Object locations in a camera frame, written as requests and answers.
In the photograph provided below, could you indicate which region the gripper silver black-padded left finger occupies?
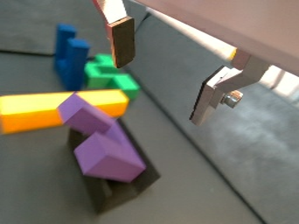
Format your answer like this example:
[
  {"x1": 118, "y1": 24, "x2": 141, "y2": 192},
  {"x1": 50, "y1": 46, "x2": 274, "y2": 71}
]
[{"x1": 93, "y1": 0, "x2": 137, "y2": 68}]

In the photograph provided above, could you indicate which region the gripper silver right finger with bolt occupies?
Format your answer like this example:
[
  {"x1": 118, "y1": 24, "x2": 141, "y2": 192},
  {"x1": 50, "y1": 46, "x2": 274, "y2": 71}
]
[{"x1": 190, "y1": 49, "x2": 270, "y2": 125}]

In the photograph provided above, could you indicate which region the purple U-shaped block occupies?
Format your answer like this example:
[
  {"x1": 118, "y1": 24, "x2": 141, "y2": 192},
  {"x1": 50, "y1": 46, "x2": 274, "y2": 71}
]
[{"x1": 58, "y1": 94, "x2": 146, "y2": 183}]

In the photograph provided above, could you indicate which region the blue U-shaped block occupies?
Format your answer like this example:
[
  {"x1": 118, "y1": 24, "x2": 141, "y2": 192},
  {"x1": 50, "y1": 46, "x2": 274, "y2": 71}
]
[{"x1": 54, "y1": 24, "x2": 90, "y2": 91}]

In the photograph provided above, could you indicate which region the green S-shaped block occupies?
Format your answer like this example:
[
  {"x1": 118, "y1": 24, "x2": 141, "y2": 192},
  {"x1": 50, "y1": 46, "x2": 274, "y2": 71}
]
[{"x1": 85, "y1": 53, "x2": 141, "y2": 100}]

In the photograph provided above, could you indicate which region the yellow long block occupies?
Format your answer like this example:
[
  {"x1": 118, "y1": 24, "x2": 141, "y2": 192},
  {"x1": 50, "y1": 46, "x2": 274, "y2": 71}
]
[{"x1": 0, "y1": 88, "x2": 131, "y2": 135}]

